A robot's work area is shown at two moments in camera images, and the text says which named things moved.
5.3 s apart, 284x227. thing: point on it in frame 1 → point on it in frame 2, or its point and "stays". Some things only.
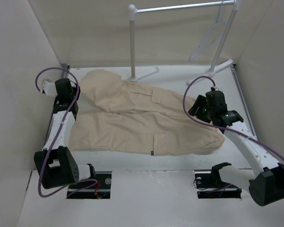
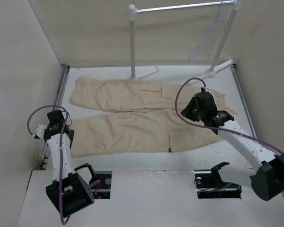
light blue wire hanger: (216, 31) stays
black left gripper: (74, 89) → (71, 136)
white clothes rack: (132, 12) stays
